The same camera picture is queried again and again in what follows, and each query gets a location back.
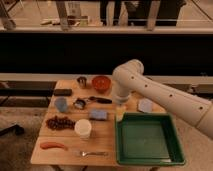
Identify black eraser block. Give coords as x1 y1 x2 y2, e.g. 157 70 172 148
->
53 89 72 96

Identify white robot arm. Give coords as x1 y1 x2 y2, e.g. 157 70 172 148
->
112 59 213 140

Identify blue sponge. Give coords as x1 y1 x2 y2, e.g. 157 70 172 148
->
89 110 107 120

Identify grey blue cloth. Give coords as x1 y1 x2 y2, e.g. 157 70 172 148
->
138 98 153 113

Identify red bowl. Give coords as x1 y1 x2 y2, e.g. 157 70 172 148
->
92 76 111 93

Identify green plastic tray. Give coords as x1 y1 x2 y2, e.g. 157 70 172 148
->
115 113 185 166

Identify white paper cup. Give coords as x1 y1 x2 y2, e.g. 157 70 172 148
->
74 119 92 140

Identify wooden table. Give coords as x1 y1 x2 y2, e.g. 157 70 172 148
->
30 78 168 168

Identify metal fork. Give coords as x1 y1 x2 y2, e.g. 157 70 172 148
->
76 151 108 157

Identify small metal cup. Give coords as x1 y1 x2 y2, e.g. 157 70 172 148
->
77 76 87 89

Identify blue cup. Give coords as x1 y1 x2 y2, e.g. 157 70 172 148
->
54 97 68 113

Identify bunch of red grapes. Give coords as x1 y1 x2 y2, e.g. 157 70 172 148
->
46 116 75 130

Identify black handled tool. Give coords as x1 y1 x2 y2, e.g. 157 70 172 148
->
89 96 112 104

